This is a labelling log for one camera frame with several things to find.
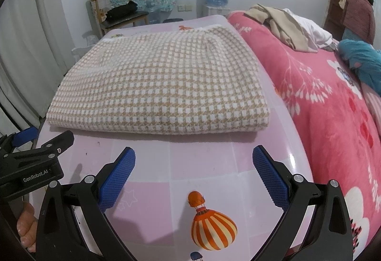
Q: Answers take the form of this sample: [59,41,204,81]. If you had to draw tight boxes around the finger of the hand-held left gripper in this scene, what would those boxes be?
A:
[6,127,39,149]
[33,130,75,158]

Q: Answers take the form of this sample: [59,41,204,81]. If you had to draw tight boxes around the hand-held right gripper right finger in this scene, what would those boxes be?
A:
[252,145,354,261]

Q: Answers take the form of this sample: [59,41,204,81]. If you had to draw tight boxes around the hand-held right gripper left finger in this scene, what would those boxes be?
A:
[36,146,136,261]

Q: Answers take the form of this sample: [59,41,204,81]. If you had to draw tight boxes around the beige white checked sweater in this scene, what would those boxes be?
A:
[48,24,271,135]

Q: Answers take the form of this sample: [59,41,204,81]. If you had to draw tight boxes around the beige clothes pile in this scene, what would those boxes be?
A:
[244,4,311,52]

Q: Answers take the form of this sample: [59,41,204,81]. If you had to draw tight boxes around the person's left hand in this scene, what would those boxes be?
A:
[16,202,40,252]

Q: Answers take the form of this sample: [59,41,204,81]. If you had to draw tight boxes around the pink printed mat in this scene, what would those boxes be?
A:
[28,15,316,261]

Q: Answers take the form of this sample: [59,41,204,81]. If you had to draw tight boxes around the pink floral blanket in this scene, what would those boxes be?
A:
[227,10,381,261]

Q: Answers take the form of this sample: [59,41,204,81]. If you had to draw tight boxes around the white curtain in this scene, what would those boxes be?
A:
[0,0,99,133]

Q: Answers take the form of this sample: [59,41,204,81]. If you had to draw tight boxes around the pink striped pillow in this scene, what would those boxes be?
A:
[361,83,381,128]

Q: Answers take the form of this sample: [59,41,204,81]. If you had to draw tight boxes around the wooden chair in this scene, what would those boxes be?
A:
[89,0,149,37]

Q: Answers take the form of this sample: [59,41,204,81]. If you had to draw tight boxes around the black bag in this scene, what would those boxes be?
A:
[105,2,139,21]

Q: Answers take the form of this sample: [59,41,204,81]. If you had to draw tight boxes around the teal garment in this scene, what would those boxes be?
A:
[338,39,381,90]

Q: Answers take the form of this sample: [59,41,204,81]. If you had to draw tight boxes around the white cloth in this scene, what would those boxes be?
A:
[283,8,334,49]

